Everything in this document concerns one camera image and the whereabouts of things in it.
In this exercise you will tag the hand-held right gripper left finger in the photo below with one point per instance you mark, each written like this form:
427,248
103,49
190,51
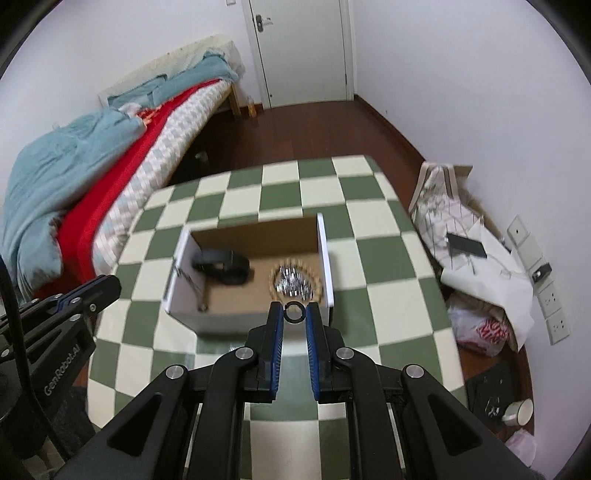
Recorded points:
277,341

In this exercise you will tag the bed with red blanket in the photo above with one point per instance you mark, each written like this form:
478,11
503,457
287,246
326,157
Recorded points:
152,184
106,198

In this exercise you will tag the brown cardboard box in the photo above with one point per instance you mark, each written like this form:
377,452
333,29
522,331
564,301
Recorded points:
464,173

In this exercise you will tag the white door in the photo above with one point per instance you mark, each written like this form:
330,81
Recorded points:
304,50

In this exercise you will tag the white grid-patterned tote bag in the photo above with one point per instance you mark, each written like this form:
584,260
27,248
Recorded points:
438,207

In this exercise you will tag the light blue pillow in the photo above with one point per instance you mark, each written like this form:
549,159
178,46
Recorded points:
184,78

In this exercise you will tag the black charger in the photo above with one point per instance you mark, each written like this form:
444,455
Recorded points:
541,272

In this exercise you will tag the white mug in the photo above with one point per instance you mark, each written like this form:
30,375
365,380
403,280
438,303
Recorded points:
517,411

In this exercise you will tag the crumpled white plastic bag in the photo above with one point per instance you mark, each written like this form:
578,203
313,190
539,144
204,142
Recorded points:
521,445

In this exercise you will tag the beige mattress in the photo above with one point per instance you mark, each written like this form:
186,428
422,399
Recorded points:
161,64

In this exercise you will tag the white plastic bag red print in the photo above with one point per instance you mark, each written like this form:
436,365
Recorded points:
485,330

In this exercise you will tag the wooden bed frame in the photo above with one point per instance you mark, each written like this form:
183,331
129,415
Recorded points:
234,99

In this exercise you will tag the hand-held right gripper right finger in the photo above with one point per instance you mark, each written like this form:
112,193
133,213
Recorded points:
312,350

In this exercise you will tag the green white checkered tablecloth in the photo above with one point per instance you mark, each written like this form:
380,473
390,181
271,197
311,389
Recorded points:
323,189

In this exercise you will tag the white cardboard box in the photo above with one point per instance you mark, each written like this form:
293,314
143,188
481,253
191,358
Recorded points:
258,318

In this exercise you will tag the black smartphone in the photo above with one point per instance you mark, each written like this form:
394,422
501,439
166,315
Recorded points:
466,245

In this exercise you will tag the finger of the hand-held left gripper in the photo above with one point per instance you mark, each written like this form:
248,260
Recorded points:
51,300
92,304

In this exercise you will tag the yellow bottle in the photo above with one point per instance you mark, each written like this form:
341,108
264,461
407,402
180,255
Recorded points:
251,108

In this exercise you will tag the white wall socket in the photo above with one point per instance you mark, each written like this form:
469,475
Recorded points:
550,299
557,326

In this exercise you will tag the white paper bag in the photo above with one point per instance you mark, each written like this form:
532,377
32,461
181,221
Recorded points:
489,295

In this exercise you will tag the white wall switch panel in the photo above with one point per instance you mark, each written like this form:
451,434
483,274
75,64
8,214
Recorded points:
530,254
518,230

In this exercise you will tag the black wristband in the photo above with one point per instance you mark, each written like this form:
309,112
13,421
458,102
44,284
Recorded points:
221,267

